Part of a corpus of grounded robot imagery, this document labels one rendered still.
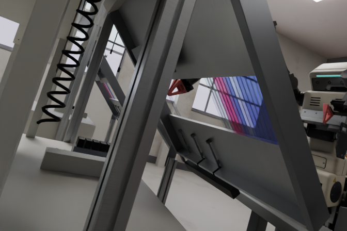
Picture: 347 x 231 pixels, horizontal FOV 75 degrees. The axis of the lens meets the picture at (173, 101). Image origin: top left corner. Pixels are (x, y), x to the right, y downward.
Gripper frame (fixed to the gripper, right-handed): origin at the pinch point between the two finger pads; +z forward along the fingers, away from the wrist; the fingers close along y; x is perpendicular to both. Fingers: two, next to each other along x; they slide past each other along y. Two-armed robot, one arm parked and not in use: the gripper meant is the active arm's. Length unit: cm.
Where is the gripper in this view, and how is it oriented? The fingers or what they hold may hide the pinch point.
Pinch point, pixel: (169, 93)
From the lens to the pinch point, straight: 99.9
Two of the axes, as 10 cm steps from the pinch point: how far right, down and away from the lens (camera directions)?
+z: -7.6, 5.6, -3.3
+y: 4.4, 0.7, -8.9
